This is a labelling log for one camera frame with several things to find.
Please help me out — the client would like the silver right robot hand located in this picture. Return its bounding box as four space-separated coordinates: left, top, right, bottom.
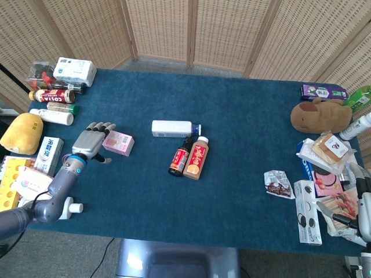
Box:
315 162 371 244

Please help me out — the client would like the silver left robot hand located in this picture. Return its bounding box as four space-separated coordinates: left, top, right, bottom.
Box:
71 121 117 164

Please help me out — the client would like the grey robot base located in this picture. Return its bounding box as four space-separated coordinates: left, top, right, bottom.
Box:
115 238 241 278

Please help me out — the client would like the pink strawberry cookie box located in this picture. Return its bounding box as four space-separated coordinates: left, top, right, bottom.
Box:
312 169 345 199

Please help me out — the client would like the long white Oreo box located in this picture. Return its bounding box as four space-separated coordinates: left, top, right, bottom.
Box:
293 179 323 246

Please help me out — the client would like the clear box with red items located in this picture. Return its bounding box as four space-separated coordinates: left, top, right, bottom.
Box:
25 60 57 90

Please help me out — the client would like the purple box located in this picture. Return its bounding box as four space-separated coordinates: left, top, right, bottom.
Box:
300 84 348 101

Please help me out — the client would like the clear bamboo stick pack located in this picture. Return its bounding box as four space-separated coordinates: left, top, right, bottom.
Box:
317 189 362 237

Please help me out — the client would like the white and blue carton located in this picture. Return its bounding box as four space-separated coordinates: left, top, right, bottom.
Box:
34 136 64 177

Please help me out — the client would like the bottle with green cap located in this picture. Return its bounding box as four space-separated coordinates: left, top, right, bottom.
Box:
46 101 80 116

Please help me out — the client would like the white tube bottle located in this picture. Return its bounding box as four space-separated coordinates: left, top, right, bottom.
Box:
29 108 74 126

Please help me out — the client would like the black cola bottle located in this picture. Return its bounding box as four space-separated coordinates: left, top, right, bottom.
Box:
50 82 88 95

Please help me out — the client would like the red Costa coffee bottle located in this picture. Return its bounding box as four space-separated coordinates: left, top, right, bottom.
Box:
28 89 76 104

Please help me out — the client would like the white lotion bottle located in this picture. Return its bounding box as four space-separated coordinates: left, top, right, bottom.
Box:
57 196 84 221

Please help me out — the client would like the yellow plush toy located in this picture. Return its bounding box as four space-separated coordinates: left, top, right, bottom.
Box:
0 112 44 156

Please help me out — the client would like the wrapped sandwich cake pack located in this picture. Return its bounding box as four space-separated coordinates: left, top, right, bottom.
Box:
312 133 356 171

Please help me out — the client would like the blue Oreo pack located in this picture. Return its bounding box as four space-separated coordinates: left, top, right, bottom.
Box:
301 159 317 182

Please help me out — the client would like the pink and white tissue packet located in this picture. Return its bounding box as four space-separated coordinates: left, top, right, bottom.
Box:
11 166 54 200

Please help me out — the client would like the white tissue pack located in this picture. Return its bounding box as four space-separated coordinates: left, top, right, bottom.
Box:
53 57 97 87

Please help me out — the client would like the white bottle with grey label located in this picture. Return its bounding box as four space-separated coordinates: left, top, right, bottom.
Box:
339 112 371 141

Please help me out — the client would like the white flat carton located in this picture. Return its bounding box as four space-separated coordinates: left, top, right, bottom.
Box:
296 138 343 174

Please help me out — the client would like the white bottle with blue cap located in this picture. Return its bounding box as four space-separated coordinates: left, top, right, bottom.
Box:
151 120 202 138

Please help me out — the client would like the yellow holed tray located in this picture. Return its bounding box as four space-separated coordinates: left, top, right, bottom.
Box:
0 156 37 212

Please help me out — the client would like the dark bottle with red label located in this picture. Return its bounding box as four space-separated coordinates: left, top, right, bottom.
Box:
168 136 194 177

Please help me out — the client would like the silver snack wrapper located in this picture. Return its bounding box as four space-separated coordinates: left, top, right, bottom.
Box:
263 170 296 200

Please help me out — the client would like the brown capybara plush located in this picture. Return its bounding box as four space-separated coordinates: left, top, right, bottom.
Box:
290 97 353 134

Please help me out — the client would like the green drink bottle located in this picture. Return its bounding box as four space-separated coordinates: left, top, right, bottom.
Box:
343 85 371 114

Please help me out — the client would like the brown drink bottle orange label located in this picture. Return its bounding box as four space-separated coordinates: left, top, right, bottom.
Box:
183 136 210 181

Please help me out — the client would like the wicker folding screen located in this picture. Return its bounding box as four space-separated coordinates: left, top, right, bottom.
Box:
0 0 371 169

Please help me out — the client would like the black floor cable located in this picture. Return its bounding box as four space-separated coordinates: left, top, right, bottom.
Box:
89 237 115 278

